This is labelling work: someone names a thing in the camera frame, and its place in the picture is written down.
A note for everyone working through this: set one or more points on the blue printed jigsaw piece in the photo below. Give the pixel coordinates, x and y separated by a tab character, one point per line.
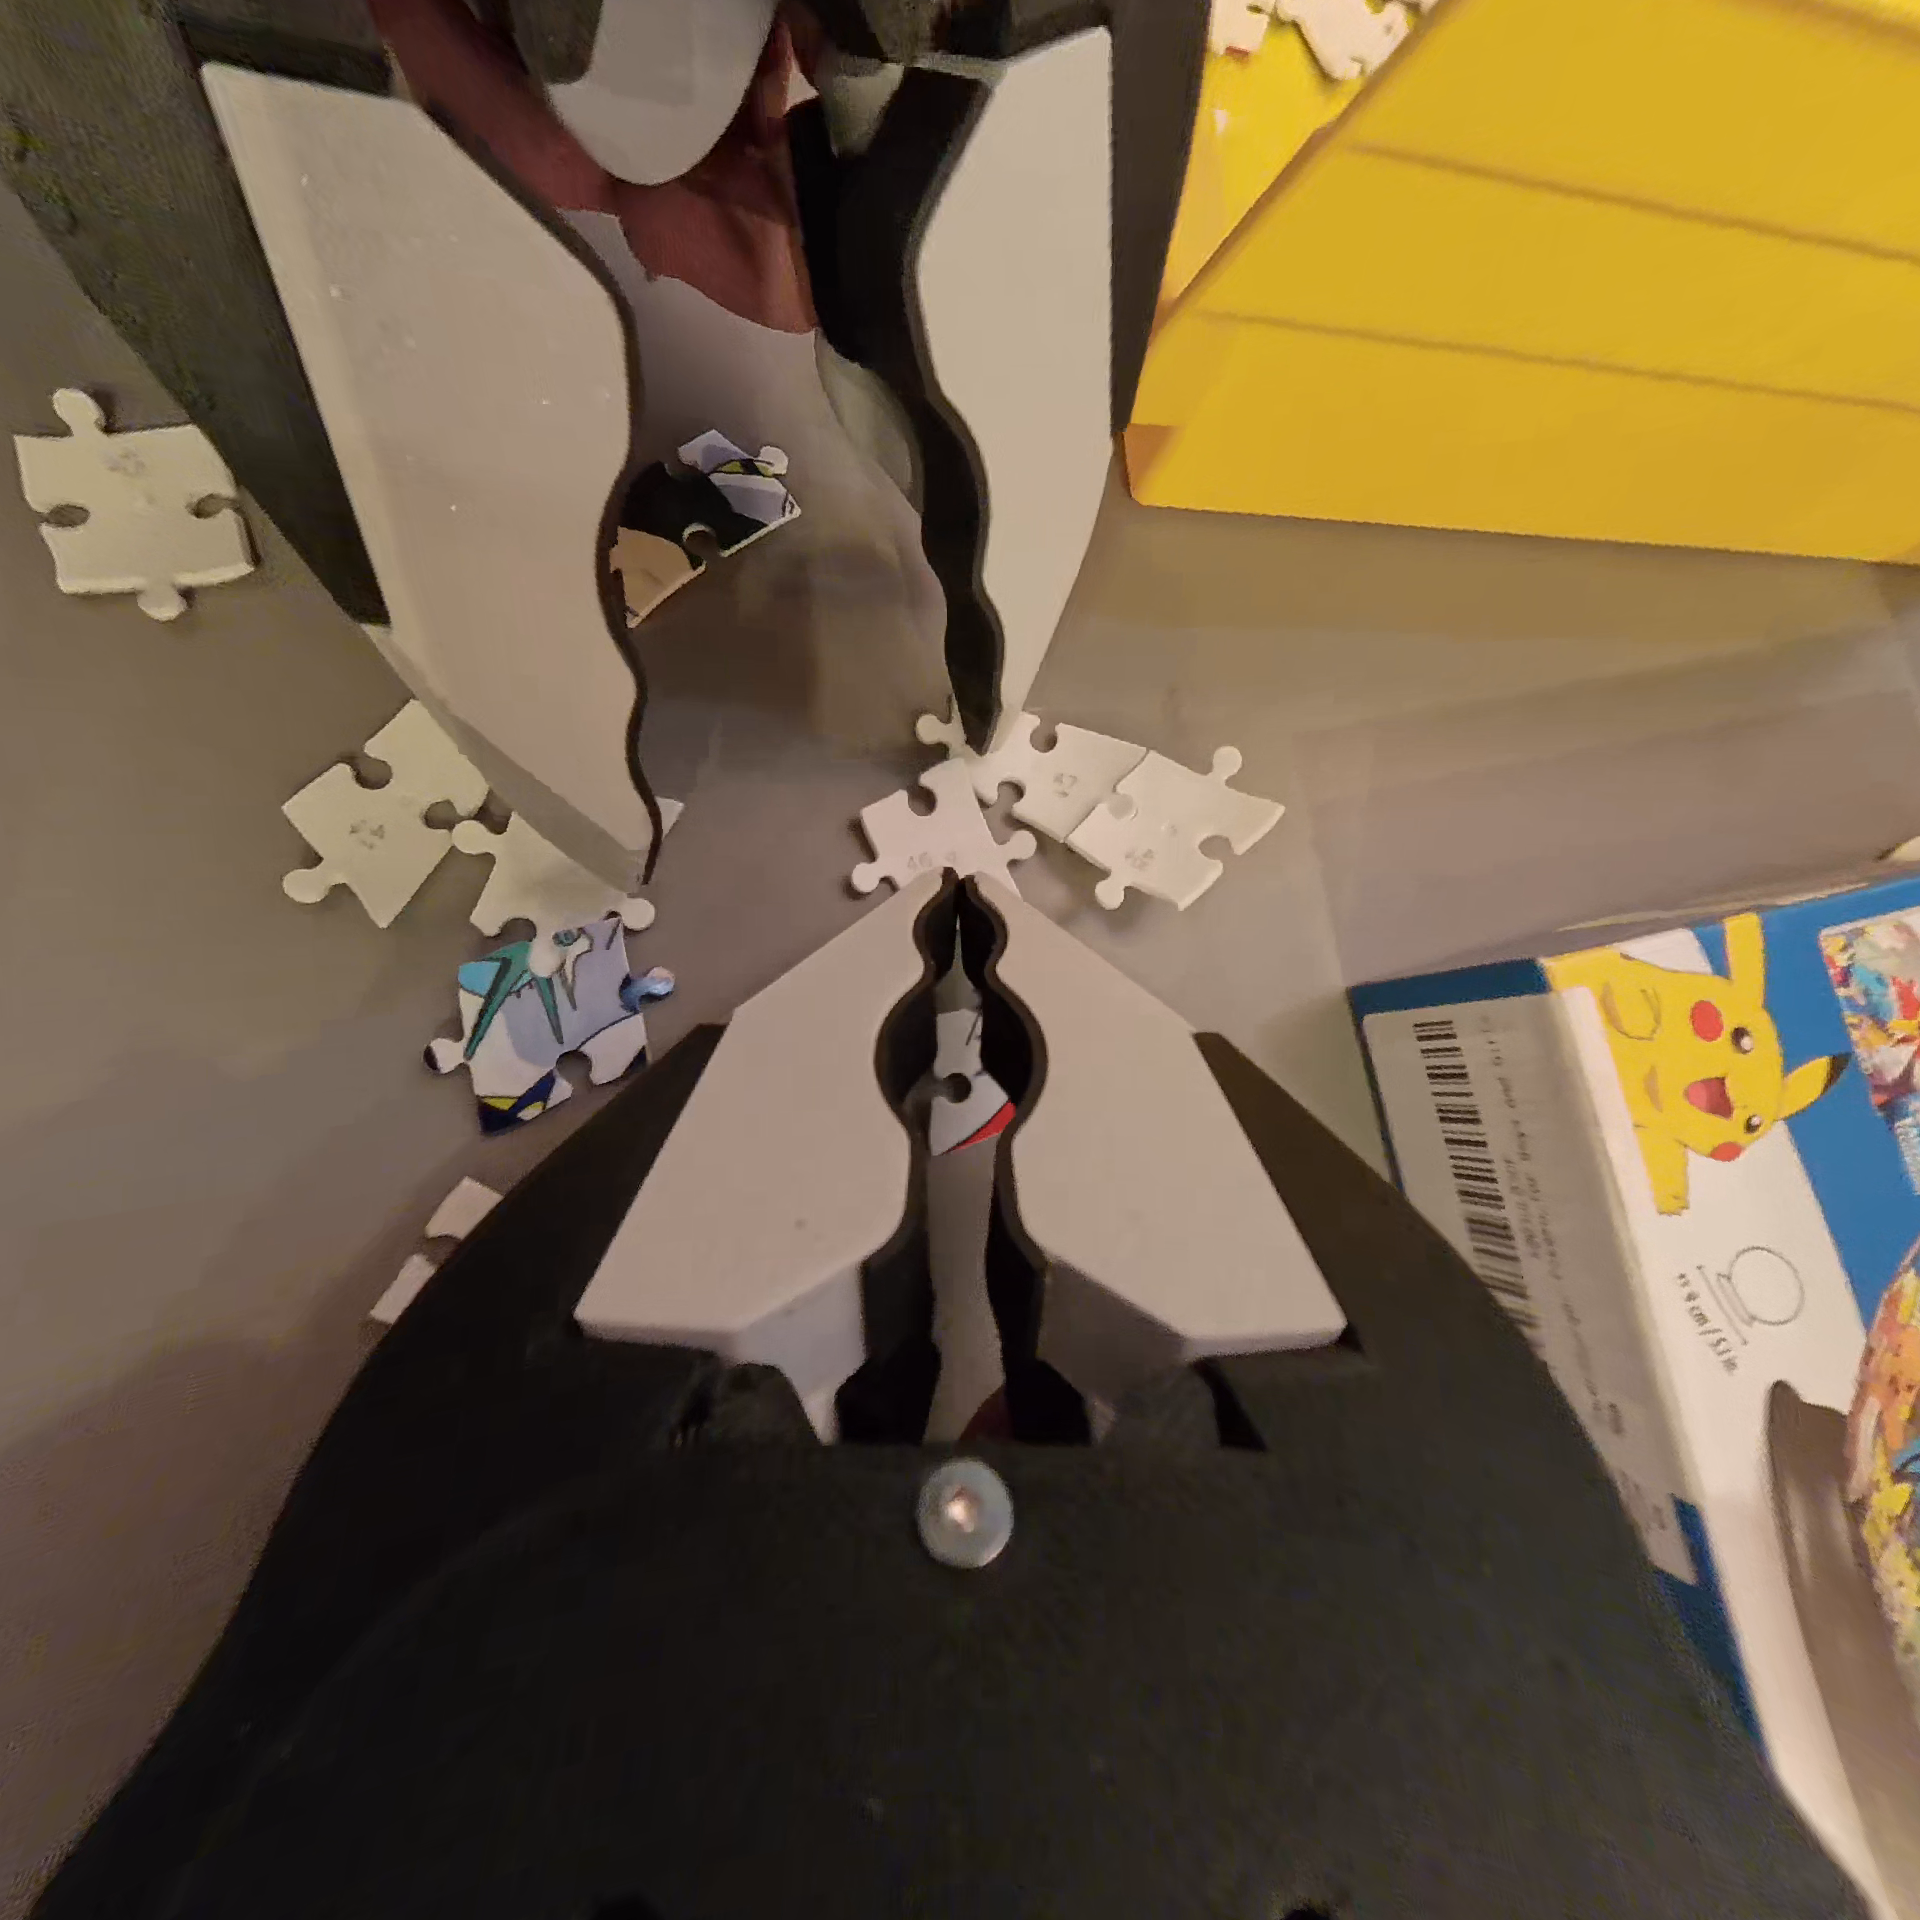
546	1013

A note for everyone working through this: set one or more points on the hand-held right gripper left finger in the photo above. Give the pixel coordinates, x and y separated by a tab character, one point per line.
765	1200

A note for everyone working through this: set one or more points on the person's left hand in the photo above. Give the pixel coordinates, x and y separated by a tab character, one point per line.
721	241

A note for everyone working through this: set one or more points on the red printed jigsaw piece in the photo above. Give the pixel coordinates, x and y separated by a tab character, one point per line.
968	1109

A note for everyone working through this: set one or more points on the yellow plastic bin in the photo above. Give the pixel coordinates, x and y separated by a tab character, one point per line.
1501	299

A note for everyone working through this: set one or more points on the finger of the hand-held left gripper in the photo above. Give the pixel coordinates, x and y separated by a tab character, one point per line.
451	451
1037	375

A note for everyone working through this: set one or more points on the white jigsaw piece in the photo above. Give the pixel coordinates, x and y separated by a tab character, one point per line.
539	879
128	504
1065	787
382	818
1185	833
451	1215
938	840

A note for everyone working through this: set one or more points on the pile of puzzle pieces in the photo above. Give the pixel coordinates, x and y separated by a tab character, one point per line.
1336	31

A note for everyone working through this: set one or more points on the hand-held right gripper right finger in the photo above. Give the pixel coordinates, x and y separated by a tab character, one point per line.
1154	1200

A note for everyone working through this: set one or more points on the blue puzzle box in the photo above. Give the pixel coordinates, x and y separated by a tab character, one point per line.
1723	1275

